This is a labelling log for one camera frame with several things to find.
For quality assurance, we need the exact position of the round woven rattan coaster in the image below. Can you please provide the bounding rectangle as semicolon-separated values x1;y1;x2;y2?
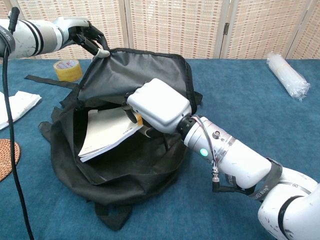
0;138;21;183

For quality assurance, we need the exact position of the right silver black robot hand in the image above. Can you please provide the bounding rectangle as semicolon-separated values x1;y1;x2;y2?
121;77;193;138

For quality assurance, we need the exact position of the blue velvet table cover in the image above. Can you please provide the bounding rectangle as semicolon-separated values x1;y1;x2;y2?
0;58;320;240

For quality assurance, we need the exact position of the woven folding screen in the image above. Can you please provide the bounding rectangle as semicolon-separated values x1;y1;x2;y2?
0;0;320;65

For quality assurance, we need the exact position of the yellow packing tape roll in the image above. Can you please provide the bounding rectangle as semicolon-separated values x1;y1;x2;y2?
53;59;83;82

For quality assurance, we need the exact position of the white tissue packet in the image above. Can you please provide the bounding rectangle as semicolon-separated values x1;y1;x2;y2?
0;90;42;131

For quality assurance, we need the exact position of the black fabric backpack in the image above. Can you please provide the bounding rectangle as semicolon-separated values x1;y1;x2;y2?
24;47;204;232

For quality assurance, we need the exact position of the clear plastic straw bundle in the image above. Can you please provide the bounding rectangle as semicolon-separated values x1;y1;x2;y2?
265;51;311;102

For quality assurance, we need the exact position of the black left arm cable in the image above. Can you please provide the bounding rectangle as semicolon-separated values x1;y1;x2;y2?
2;6;35;240

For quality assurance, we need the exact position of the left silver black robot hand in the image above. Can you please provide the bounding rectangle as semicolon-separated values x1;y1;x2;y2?
51;16;111;59

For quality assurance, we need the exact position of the white book with yellow spine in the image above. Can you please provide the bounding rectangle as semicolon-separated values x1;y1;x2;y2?
77;107;145;163

